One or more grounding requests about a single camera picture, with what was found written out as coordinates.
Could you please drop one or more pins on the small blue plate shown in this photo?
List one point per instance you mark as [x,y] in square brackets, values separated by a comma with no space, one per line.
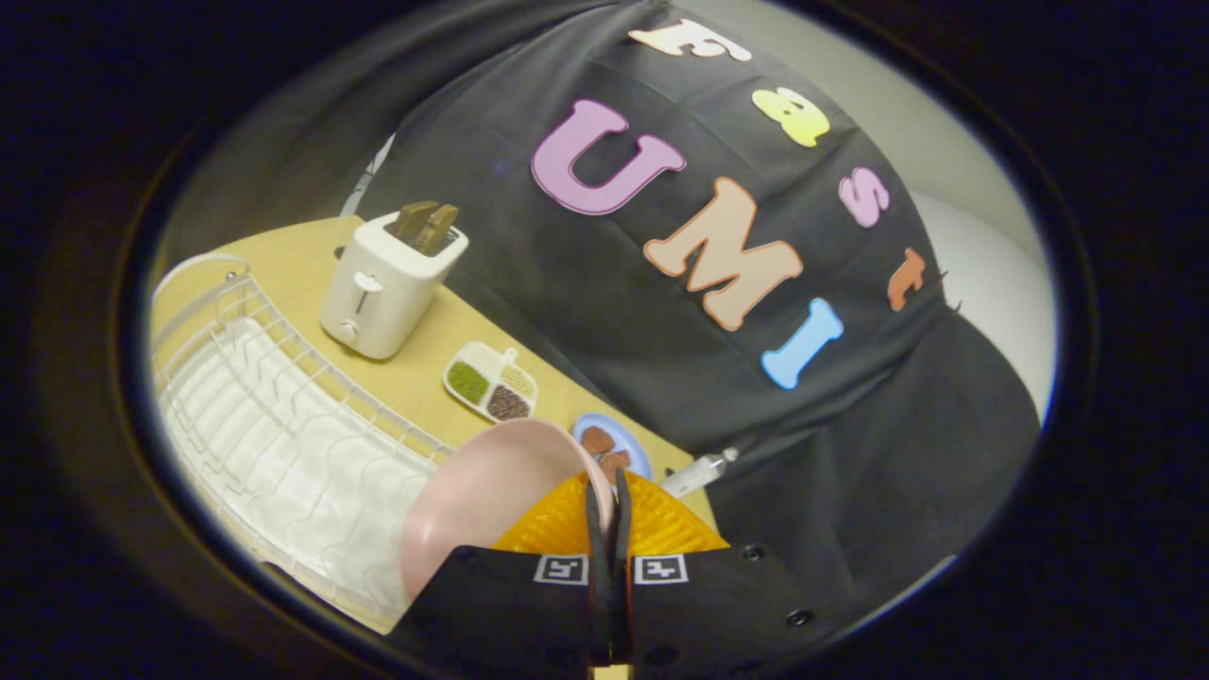
[619,436]

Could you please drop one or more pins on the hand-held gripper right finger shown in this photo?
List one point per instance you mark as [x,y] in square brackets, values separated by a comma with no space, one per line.
[623,515]

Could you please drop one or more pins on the white toaster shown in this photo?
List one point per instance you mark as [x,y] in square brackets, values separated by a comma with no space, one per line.
[383,293]

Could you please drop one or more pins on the brown toast slice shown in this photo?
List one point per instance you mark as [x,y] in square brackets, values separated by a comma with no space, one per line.
[413,219]
[437,229]

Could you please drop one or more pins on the clear plastic bottle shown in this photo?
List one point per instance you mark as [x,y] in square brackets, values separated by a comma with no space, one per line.
[697,470]

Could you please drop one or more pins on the pink plate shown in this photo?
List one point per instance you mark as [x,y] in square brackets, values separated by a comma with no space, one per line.
[491,491]

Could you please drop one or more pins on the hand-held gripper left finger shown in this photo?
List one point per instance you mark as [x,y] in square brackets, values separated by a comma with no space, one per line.
[599,529]

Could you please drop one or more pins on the black backdrop cloth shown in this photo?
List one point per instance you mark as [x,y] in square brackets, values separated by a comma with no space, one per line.
[661,283]

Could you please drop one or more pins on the white divided grain dish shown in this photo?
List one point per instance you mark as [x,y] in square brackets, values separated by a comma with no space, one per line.
[491,382]

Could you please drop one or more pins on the brown food piece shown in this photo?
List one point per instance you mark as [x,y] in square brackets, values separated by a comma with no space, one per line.
[596,439]
[614,463]

